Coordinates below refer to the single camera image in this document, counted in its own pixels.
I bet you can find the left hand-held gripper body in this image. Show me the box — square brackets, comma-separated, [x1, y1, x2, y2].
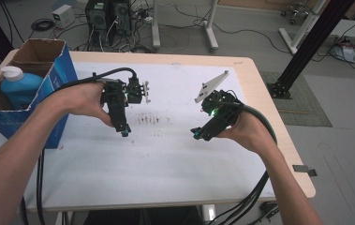
[98, 76, 152, 125]

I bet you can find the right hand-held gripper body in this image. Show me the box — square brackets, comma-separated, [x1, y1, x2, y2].
[194, 69, 245, 135]

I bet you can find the blue cardboard box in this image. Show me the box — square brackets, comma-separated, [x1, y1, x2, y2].
[0, 37, 79, 149]

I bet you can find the blue dish soap bottle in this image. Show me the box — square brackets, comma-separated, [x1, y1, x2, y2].
[0, 65, 44, 111]

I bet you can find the person's right hand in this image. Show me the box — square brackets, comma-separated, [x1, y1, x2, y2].
[216, 110, 277, 154]

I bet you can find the person's left hand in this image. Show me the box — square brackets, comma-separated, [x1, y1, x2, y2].
[45, 82, 115, 128]

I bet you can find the white table mat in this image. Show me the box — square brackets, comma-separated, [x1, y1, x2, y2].
[23, 60, 276, 212]

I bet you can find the white stand leg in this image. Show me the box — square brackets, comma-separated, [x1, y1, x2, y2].
[151, 0, 162, 50]
[202, 0, 220, 53]

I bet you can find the black computer tower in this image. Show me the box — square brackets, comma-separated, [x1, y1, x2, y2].
[84, 0, 110, 33]
[111, 0, 133, 38]

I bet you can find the grey floor mat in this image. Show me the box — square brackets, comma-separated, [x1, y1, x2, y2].
[259, 70, 333, 128]

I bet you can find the white power supply box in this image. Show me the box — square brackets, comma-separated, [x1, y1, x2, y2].
[52, 4, 76, 30]

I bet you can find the wheeled chair base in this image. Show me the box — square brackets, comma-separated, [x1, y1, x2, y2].
[279, 1, 308, 26]

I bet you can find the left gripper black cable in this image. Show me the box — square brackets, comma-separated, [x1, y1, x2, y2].
[20, 67, 140, 225]

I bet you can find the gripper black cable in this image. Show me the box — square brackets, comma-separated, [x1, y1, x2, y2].
[207, 101, 278, 225]
[20, 67, 140, 225]

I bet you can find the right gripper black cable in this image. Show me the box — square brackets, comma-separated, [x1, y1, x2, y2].
[207, 101, 278, 225]

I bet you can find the grey metal bracket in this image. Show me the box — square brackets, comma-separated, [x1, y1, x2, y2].
[291, 164, 318, 178]

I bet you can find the coiled black cable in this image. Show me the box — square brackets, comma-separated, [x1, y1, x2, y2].
[30, 18, 56, 33]

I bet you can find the white table frame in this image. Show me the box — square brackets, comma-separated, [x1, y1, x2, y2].
[278, 0, 355, 63]

